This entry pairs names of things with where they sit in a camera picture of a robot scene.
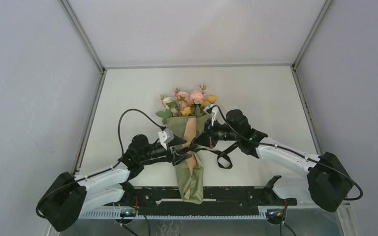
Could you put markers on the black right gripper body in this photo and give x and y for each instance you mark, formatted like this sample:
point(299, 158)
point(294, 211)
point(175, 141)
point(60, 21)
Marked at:
point(219, 132)

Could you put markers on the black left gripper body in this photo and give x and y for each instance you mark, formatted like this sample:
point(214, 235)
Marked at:
point(156, 151)

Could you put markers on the yellow fake flower stem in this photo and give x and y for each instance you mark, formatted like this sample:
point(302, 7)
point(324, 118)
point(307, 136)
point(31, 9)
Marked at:
point(195, 109)

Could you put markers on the pink fake flower stem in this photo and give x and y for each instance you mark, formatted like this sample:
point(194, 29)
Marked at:
point(197, 96)
point(182, 98)

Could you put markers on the white fake flower stem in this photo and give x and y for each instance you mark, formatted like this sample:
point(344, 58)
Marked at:
point(170, 108)

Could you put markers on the orange green wrapping paper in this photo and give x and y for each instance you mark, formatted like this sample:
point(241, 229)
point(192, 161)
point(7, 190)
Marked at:
point(189, 169)

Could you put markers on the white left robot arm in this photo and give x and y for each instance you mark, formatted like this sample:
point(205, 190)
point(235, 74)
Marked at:
point(71, 196)

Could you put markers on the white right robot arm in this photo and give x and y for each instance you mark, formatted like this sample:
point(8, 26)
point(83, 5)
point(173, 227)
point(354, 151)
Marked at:
point(322, 177)

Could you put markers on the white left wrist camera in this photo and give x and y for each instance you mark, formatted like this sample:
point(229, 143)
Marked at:
point(165, 136)

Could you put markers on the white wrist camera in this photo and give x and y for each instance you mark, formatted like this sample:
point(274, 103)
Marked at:
point(165, 136)
point(212, 110)

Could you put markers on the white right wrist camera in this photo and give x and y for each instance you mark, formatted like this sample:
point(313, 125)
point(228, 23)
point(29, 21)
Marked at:
point(212, 110)

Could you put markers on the black mounting base rail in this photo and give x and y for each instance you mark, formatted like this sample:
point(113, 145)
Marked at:
point(236, 201)

